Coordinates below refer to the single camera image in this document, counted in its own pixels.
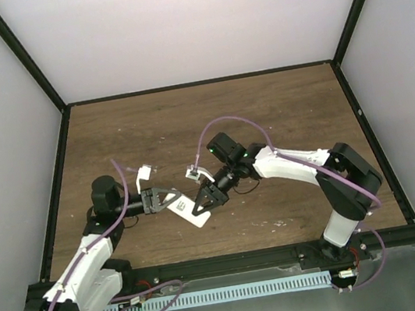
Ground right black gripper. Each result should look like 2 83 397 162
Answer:
186 160 244 214

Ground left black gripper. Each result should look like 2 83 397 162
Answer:
112 183 184 221

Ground white remote control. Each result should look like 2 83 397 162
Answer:
167 195 211 228

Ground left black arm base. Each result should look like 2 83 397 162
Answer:
120 268 160 295

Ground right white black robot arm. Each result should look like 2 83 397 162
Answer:
186 133 383 264

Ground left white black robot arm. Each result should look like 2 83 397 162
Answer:
24 175 182 311

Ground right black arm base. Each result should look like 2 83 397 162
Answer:
296 239 371 269

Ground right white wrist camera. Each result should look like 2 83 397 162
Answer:
185 165 215 182

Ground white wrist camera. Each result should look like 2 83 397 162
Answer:
135 164 152 193
185 165 215 182

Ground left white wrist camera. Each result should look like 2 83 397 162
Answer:
135 164 152 193

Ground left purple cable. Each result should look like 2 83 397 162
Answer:
15 151 188 311

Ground purple cable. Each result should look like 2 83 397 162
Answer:
15 151 188 311
188 94 395 311

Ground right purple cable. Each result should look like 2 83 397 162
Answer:
188 94 395 311

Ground light blue slotted cable duct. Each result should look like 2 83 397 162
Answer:
97 269 332 311

